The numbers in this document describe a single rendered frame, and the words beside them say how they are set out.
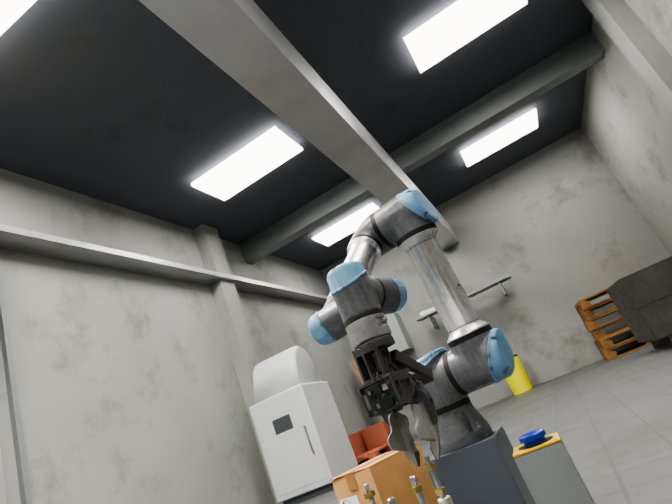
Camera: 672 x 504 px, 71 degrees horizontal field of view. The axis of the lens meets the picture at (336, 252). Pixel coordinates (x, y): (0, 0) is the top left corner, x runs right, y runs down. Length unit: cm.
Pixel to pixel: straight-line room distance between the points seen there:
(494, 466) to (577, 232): 787
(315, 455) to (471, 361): 412
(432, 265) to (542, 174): 805
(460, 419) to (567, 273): 765
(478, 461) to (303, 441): 413
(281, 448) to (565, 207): 618
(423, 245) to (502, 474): 56
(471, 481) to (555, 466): 48
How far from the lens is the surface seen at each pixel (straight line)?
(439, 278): 122
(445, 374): 123
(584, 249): 888
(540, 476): 78
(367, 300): 84
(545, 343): 872
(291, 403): 528
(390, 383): 80
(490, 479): 123
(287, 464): 538
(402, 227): 124
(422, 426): 83
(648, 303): 573
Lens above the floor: 43
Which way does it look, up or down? 20 degrees up
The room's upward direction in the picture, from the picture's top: 23 degrees counter-clockwise
